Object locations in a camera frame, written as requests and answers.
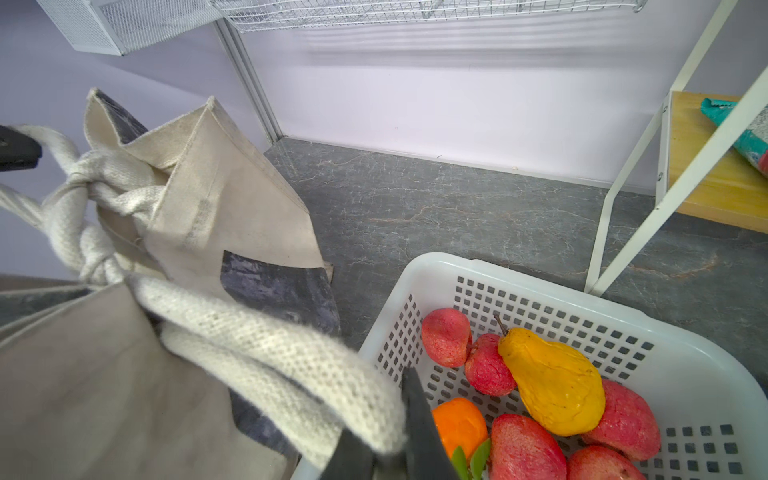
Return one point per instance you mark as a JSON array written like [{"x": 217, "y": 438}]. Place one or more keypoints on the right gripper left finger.
[{"x": 351, "y": 460}]

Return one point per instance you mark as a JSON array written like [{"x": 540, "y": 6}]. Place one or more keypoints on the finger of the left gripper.
[{"x": 17, "y": 150}]

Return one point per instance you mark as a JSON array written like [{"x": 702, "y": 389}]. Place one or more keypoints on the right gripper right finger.
[{"x": 425, "y": 457}]

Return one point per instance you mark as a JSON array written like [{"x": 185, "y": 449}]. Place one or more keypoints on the cream canvas grocery bag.
[{"x": 134, "y": 380}]

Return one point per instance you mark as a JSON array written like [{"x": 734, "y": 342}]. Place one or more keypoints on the small orange tangerine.
[{"x": 460, "y": 424}]

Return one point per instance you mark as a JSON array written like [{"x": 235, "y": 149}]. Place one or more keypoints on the leafy red twig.
[{"x": 473, "y": 467}]

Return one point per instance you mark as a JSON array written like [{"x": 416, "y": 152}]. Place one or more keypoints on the red apple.
[
  {"x": 628, "y": 425},
  {"x": 446, "y": 337},
  {"x": 523, "y": 449},
  {"x": 485, "y": 369}
]

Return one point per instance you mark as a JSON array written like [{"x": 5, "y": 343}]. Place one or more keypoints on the red apple back left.
[{"x": 446, "y": 337}]

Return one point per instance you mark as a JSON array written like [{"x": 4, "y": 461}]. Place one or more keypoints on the yellow pear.
[{"x": 560, "y": 388}]

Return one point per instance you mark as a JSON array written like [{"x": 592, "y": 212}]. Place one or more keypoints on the small white mesh basket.
[{"x": 120, "y": 27}]

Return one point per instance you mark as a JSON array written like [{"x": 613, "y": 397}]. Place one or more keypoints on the yellow lemon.
[{"x": 598, "y": 462}]

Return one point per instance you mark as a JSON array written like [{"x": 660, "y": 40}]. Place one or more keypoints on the red apple centre right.
[{"x": 628, "y": 425}]

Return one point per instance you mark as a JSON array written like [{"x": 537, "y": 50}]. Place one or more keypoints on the white plastic fruit basket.
[{"x": 711, "y": 413}]

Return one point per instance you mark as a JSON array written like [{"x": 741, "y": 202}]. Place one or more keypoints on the white wooden two-tier shelf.
[{"x": 697, "y": 173}]

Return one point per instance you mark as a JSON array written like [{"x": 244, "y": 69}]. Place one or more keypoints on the long white wire basket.
[{"x": 248, "y": 16}]

